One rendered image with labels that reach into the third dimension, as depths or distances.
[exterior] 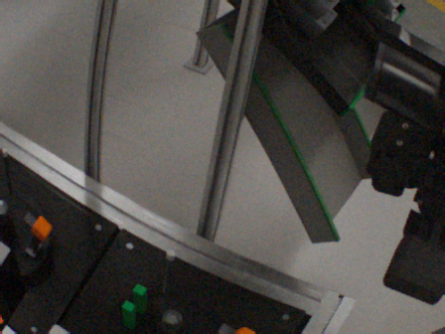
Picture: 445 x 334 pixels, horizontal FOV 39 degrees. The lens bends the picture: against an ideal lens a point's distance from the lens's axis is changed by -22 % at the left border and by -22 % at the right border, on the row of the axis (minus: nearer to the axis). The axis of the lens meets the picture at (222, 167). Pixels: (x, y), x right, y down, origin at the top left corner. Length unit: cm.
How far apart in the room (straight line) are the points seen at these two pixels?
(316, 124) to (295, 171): 9
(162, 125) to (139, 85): 9
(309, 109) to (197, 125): 29
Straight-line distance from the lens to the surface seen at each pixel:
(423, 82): 44
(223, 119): 78
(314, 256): 103
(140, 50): 126
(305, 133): 87
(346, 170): 93
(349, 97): 75
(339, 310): 87
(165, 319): 73
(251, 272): 87
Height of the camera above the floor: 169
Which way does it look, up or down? 49 degrees down
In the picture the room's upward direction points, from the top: 12 degrees clockwise
